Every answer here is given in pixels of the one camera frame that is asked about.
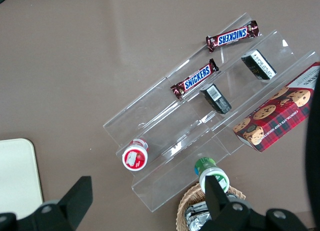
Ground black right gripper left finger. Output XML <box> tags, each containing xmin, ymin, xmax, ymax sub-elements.
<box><xmin>18</xmin><ymin>175</ymin><xmax>94</xmax><ymax>231</ymax></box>

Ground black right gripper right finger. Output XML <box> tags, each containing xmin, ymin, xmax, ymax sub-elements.
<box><xmin>201</xmin><ymin>175</ymin><xmax>266</xmax><ymax>231</ymax></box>

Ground oval light wicker basket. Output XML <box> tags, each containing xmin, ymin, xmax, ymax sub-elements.
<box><xmin>176</xmin><ymin>182</ymin><xmax>247</xmax><ymax>231</ymax></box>

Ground beige plastic tray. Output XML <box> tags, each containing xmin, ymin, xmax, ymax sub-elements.
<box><xmin>0</xmin><ymin>138</ymin><xmax>44</xmax><ymax>220</ymax></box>

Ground silver foil packet stack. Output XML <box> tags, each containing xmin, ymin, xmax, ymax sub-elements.
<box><xmin>184</xmin><ymin>194</ymin><xmax>213</xmax><ymax>231</ymax></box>

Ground green lid snack cup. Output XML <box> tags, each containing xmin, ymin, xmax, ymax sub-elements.
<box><xmin>194</xmin><ymin>157</ymin><xmax>230</xmax><ymax>194</ymax></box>

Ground red lid snack cup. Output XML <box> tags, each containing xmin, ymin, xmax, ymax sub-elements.
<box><xmin>121</xmin><ymin>137</ymin><xmax>150</xmax><ymax>172</ymax></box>

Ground clear acrylic stepped stand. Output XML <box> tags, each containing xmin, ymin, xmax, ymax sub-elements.
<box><xmin>102</xmin><ymin>12</ymin><xmax>320</xmax><ymax>213</ymax></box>

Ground red tartan cookie box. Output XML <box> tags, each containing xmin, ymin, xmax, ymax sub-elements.
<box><xmin>232</xmin><ymin>61</ymin><xmax>320</xmax><ymax>154</ymax></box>

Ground small black box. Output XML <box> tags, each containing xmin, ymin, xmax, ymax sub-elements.
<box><xmin>240</xmin><ymin>49</ymin><xmax>278</xmax><ymax>81</ymax></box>
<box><xmin>199</xmin><ymin>83</ymin><xmax>233</xmax><ymax>115</ymax></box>

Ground brown snickers bar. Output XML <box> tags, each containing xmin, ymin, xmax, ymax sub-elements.
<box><xmin>205</xmin><ymin>20</ymin><xmax>260</xmax><ymax>53</ymax></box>
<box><xmin>170</xmin><ymin>58</ymin><xmax>220</xmax><ymax>100</ymax></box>

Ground thick black blurry cable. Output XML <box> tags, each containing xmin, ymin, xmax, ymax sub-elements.
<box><xmin>301</xmin><ymin>73</ymin><xmax>320</xmax><ymax>231</ymax></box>

